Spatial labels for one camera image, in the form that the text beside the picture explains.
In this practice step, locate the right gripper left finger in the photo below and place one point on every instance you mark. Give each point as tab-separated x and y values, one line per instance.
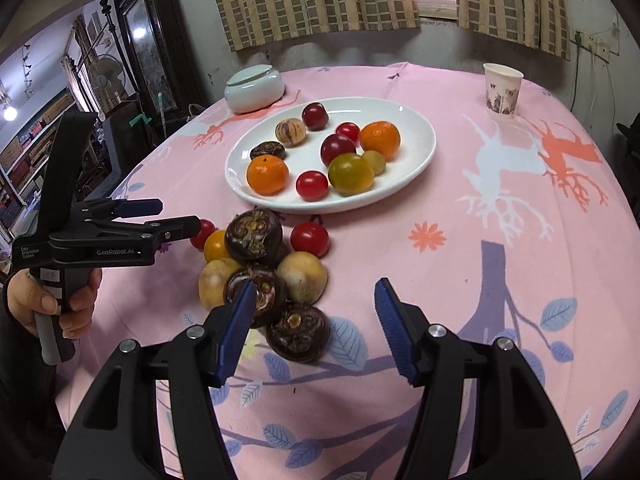
114	434

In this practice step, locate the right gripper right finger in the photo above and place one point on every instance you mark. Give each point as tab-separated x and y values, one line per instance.
517	433

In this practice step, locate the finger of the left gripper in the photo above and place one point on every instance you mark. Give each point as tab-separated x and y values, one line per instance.
109	209
158	231

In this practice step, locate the orange-yellow tomato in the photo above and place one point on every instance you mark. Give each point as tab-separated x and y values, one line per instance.
215	246

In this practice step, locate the tan potato-like fruit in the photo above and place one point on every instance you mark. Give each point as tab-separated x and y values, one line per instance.
213	279

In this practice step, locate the dark water chestnut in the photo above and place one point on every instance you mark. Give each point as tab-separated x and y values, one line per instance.
300	334
255	237
271	148
270	292

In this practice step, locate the small orange mandarin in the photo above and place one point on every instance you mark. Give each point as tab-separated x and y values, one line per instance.
267	175

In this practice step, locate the tan round fruit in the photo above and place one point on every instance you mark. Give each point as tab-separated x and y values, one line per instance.
305	277

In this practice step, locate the striped pepino melon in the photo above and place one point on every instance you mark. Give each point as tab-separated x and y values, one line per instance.
290	132

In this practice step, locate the dark water chestnut front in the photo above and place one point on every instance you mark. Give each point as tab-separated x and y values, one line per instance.
300	334

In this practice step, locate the dark red plum back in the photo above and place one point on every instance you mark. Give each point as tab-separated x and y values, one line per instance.
314	116

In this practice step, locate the dark red plum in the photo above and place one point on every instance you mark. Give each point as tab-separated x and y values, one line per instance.
314	116
334	145

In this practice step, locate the dark red plum front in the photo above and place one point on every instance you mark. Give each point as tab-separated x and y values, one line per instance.
334	145

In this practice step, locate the green-yellow citrus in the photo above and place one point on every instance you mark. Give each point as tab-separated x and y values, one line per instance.
350	174

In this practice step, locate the small yellow-green lime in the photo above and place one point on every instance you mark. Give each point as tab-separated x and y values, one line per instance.
376	160

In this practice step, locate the large orange mandarin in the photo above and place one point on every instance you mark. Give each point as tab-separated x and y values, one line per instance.
382	137

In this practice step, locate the person's left hand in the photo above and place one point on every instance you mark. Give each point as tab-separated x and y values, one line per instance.
26	297

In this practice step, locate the dark water chestnut top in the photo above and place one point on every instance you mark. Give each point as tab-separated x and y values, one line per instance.
255	237

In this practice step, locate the standing fan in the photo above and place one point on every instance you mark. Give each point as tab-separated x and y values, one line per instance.
108	79

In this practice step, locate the dark wooden cabinet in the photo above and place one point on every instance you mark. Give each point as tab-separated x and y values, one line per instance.
160	56

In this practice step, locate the red cherry tomato back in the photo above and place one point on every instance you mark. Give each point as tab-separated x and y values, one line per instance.
310	237

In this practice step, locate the white lidded ceramic jar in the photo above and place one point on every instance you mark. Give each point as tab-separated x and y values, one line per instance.
253	88

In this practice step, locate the white oval plate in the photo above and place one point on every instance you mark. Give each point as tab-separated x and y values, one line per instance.
417	149

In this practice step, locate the patterned paper cup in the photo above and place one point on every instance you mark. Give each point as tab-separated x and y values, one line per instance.
503	86

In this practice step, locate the right checkered curtain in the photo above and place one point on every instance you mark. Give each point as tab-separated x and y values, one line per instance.
537	24

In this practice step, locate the wall power outlet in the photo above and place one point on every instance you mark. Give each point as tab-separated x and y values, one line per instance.
596	43

